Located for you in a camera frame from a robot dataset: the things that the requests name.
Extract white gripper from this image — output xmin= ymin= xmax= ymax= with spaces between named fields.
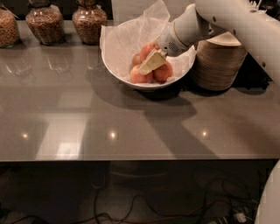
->
xmin=138 ymin=25 xmax=189 ymax=75

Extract white tissue paper liner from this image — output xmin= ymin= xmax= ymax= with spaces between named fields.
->
xmin=99 ymin=0 xmax=197 ymax=84

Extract left glass cereal jar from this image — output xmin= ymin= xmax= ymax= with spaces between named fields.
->
xmin=0 ymin=4 xmax=20 ymax=47

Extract glass cereal jar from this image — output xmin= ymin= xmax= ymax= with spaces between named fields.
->
xmin=25 ymin=0 xmax=65 ymax=46
xmin=0 ymin=4 xmax=20 ymax=47
xmin=72 ymin=0 xmax=108 ymax=46

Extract right glass cereal jar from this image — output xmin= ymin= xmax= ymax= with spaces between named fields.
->
xmin=72 ymin=0 xmax=108 ymax=46

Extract white power plug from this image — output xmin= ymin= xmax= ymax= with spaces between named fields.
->
xmin=234 ymin=213 xmax=247 ymax=223

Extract front stack paper bowls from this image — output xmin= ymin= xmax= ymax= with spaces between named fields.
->
xmin=192 ymin=32 xmax=248 ymax=91

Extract black floor cables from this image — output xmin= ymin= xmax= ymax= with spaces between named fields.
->
xmin=0 ymin=163 xmax=263 ymax=224

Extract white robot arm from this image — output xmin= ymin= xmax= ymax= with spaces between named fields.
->
xmin=139 ymin=0 xmax=280 ymax=86

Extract white ceramic bowl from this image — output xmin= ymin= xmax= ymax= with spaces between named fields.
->
xmin=101 ymin=18 xmax=197 ymax=91

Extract middle glass cereal jar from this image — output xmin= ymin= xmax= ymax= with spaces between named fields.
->
xmin=25 ymin=0 xmax=65 ymax=46

